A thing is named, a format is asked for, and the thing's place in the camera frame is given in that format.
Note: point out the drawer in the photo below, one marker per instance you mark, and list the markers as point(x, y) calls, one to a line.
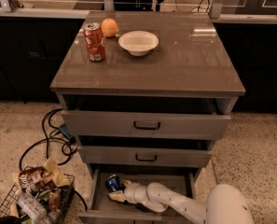
point(145, 156)
point(103, 210)
point(146, 125)

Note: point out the blue pepsi can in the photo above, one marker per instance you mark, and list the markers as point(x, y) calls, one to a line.
point(112, 183)

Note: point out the black wire basket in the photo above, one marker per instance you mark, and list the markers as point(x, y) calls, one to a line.
point(56, 201)

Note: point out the clear plastic bottle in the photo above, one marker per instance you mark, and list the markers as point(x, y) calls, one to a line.
point(31, 206)

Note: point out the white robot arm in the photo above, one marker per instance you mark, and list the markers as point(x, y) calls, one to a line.
point(225, 204)

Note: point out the grey drawer cabinet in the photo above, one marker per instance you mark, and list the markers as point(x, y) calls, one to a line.
point(188, 72)

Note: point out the middle drawer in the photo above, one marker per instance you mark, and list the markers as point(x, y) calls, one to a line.
point(145, 156)

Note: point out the orange soda can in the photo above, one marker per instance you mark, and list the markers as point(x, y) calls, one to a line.
point(94, 41)

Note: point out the top drawer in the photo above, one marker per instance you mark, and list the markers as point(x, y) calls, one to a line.
point(146, 125)

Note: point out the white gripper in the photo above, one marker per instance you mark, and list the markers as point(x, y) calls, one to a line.
point(132, 192)

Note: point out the orange fruit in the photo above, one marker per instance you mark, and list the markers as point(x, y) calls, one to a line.
point(109, 27)

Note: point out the brown snack bag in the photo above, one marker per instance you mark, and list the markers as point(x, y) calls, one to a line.
point(36, 179)

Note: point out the bottom drawer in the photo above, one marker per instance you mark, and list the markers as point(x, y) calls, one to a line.
point(103, 210)

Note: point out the white bowl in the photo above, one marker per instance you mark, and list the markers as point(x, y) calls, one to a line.
point(138, 43)

